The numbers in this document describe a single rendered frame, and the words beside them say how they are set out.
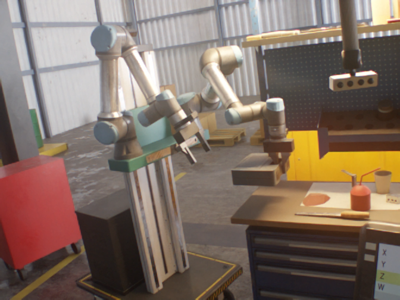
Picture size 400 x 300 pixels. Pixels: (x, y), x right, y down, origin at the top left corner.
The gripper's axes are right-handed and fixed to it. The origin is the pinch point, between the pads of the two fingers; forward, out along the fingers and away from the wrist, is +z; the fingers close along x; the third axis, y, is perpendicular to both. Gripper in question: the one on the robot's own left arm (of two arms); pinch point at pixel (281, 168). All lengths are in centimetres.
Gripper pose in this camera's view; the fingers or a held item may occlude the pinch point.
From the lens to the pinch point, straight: 177.8
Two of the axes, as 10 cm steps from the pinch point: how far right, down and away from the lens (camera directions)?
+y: -4.5, 2.6, -8.5
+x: 8.8, -0.2, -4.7
